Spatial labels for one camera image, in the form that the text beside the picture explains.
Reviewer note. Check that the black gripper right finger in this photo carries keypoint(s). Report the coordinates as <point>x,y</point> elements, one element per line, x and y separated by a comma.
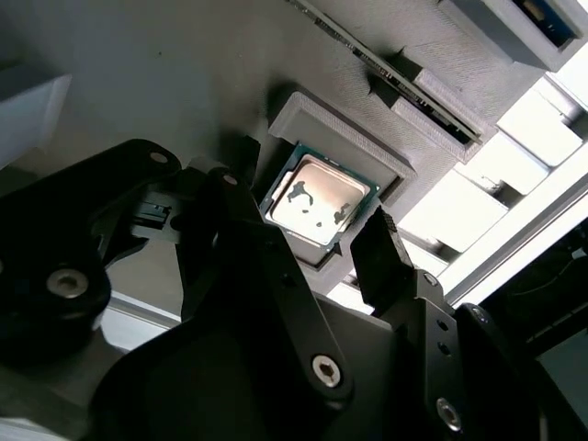
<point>381,266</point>

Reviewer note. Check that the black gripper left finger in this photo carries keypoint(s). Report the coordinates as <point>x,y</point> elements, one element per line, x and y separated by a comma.
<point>69,229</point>

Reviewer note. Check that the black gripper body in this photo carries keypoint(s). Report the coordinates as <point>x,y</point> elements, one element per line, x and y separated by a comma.
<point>220,390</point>

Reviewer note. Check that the silver CPU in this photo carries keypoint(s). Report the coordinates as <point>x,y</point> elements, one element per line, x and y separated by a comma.
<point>317,197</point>

